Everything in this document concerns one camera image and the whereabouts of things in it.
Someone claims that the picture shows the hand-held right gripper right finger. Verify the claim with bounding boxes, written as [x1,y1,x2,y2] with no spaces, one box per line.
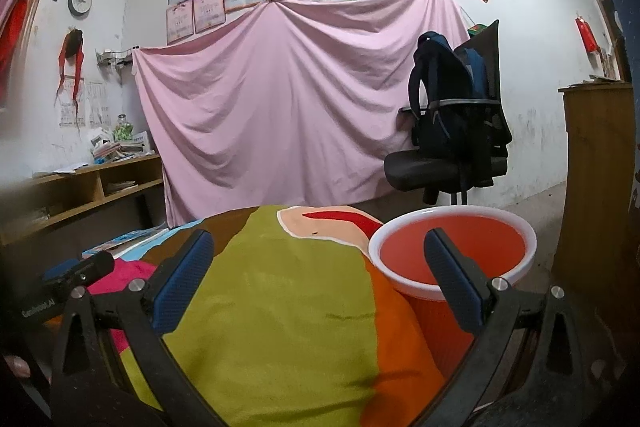
[424,228,591,427]

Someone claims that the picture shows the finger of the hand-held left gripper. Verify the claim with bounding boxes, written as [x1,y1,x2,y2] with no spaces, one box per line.
[59,251,116,292]
[42,259,82,282]

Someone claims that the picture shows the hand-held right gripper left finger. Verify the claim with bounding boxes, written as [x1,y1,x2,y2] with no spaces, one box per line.
[50,229,221,427]

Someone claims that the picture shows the orange bucket with white rim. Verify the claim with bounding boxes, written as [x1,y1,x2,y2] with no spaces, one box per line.
[368,205,537,389]

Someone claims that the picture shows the person's left hand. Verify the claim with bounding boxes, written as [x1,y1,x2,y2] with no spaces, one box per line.
[3,353,32,380]

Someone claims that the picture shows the blue children's picture book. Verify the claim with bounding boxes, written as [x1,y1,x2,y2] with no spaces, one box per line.
[81,226,169,259]

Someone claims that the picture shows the stacked papers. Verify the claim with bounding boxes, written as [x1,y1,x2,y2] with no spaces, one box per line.
[103,180,138,196]
[0,206,52,234]

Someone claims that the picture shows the wooden shelf desk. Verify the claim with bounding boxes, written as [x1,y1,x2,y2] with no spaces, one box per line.
[0,153,167,250]

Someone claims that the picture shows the loose papers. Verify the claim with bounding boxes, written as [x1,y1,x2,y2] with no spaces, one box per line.
[31,161,92,178]

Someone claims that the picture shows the multicolour patchwork blanket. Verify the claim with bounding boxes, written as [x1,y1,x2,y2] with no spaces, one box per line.
[84,204,447,427]

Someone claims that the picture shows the black office chair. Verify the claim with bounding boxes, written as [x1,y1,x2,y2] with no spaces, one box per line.
[383,19,514,208]

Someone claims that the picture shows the stack of books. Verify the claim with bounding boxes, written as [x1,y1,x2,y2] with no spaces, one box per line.
[91,132,154,164]

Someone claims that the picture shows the glass jar with green candies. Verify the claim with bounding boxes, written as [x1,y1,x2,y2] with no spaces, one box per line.
[113,114,134,144]

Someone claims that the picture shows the wooden cabinet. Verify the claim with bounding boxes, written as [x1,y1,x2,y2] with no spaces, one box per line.
[558,81,640,310]

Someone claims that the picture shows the dark blue backpack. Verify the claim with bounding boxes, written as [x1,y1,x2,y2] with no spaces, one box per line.
[407,31,502,204]

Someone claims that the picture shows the pink hanging bed sheet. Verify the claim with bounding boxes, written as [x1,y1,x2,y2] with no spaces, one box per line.
[132,0,484,229]

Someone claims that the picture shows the black hat with red ribbons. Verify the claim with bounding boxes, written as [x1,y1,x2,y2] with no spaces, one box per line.
[55,28,86,114]

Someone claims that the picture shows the papers on cabinet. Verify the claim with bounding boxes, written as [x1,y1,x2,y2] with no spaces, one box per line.
[569,75,622,87]

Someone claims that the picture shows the red hanging ornament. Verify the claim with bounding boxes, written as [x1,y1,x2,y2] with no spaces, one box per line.
[574,13,602,56]

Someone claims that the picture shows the paper wall calendar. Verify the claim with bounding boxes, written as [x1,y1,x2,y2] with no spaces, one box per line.
[58,76,112,128]

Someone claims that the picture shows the metal wire wall rack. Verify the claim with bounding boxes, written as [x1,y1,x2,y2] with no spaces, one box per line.
[96,48,137,70]

